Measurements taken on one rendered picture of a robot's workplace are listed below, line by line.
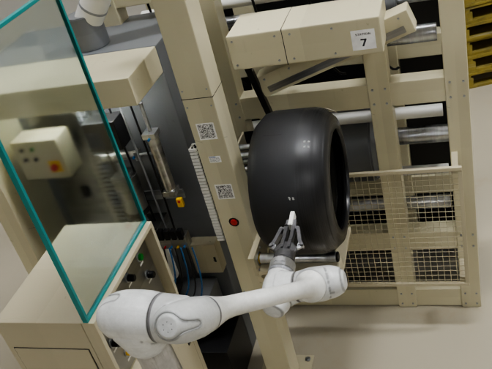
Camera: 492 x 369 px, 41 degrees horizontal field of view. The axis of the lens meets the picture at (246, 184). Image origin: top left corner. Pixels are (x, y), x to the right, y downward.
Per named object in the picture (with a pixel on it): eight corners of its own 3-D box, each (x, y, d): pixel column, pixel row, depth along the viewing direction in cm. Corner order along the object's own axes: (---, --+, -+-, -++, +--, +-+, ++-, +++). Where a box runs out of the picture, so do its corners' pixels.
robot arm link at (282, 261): (264, 266, 222) (267, 253, 227) (271, 284, 228) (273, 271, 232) (291, 266, 219) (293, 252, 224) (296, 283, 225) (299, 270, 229)
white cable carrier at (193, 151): (217, 241, 293) (187, 149, 268) (220, 233, 297) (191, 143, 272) (227, 240, 291) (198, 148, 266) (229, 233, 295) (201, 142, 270)
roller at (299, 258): (258, 266, 284) (255, 258, 281) (260, 259, 287) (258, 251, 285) (339, 264, 272) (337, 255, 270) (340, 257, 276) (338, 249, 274)
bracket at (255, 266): (252, 276, 283) (247, 258, 278) (271, 220, 314) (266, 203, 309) (259, 276, 282) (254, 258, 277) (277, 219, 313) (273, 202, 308)
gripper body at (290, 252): (293, 255, 224) (296, 235, 231) (269, 255, 227) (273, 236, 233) (297, 269, 229) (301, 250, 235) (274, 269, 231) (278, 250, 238)
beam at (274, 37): (233, 72, 271) (224, 37, 263) (247, 46, 291) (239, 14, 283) (384, 53, 251) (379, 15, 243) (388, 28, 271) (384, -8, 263)
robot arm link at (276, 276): (273, 288, 229) (308, 282, 223) (265, 324, 218) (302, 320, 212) (259, 268, 223) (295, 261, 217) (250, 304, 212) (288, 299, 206)
